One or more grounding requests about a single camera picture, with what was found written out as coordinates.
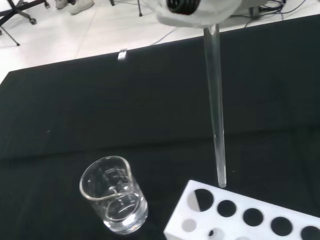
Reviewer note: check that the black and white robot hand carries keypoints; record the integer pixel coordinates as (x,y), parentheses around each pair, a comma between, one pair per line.
(220,12)

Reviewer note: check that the white test tube rack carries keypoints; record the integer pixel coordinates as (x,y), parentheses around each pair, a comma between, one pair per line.
(250,200)

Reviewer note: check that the thin black stand leg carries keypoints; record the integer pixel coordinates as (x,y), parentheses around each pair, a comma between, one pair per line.
(139,8)

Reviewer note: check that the black cloth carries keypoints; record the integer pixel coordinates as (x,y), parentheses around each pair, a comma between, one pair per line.
(125,105)

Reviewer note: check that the person's foot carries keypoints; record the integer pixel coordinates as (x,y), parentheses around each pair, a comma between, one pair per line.
(82,6)

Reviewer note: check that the black office chair base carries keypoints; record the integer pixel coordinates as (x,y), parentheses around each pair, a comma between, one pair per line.
(17,8)

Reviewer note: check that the clear glass beaker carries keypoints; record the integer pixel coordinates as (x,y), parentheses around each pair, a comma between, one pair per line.
(125,212)

